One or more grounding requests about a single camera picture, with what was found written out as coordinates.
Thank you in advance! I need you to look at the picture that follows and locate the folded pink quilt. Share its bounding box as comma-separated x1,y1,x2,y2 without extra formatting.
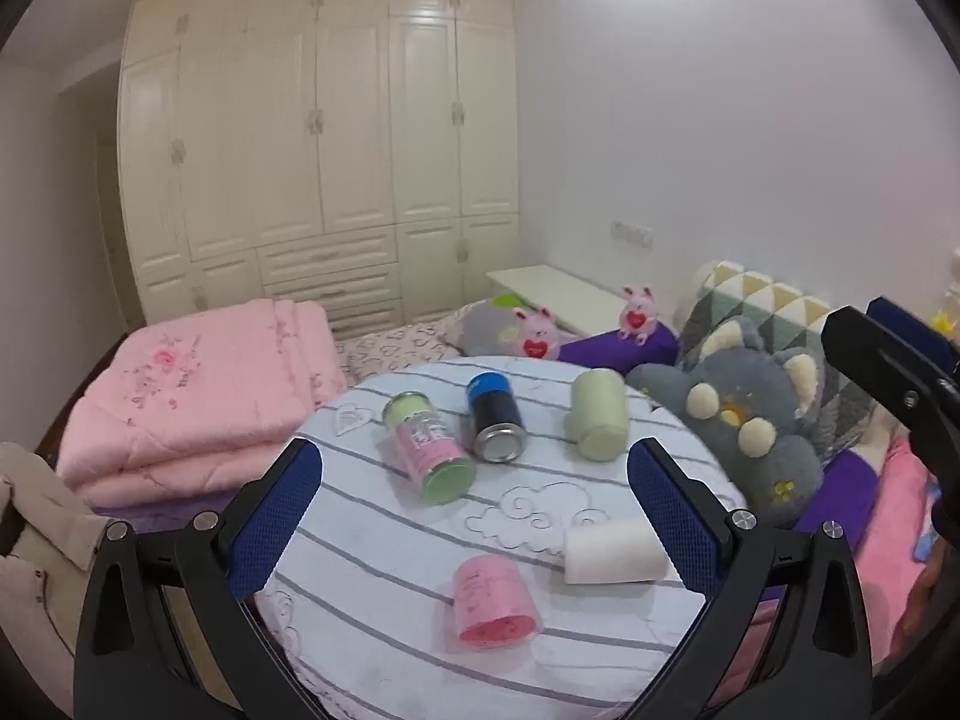
56,297,350,509

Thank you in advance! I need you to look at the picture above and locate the pink fleece blanket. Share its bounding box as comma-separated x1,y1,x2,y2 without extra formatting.
851,435,935,620

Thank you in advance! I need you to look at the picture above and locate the white bedside table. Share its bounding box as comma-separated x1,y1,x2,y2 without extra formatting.
486,265,629,337

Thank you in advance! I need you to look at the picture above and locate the triangle pattern cushion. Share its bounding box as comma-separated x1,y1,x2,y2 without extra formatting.
675,260,875,458

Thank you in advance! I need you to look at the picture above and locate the beige jacket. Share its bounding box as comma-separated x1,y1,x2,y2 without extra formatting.
0,441,113,720

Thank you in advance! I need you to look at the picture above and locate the pink plush bunny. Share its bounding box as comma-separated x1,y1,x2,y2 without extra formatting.
616,285,657,340
512,306,561,361

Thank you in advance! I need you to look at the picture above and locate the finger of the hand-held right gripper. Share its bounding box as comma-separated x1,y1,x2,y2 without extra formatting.
820,305,960,430
866,297,960,376

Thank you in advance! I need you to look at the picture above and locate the grey plush pillow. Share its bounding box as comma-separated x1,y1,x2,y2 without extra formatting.
456,295,535,358

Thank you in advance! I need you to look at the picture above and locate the purple cushion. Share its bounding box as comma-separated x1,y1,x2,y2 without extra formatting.
559,321,680,372

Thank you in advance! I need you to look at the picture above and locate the green cup with pink label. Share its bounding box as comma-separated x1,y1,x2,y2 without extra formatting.
382,390,478,506

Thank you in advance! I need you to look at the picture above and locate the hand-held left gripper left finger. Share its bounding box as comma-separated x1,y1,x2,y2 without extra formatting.
73,436,332,720

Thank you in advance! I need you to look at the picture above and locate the pale green cup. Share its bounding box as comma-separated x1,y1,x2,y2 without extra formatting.
565,368,628,463

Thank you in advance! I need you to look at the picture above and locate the cream wardrobe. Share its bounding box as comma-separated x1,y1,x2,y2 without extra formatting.
118,0,523,335

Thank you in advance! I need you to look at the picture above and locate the black cup with blue band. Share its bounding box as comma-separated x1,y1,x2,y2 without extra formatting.
465,372,527,463

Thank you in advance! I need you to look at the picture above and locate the heart print bed sheet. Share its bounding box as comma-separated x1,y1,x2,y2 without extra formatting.
334,300,481,389

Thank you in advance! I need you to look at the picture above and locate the grey plush cat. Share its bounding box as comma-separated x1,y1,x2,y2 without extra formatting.
626,315,830,527

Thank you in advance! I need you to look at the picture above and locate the white cup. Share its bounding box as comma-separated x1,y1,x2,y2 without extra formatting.
563,516,670,587

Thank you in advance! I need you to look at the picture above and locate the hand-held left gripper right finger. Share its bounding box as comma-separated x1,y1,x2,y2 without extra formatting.
622,436,875,720

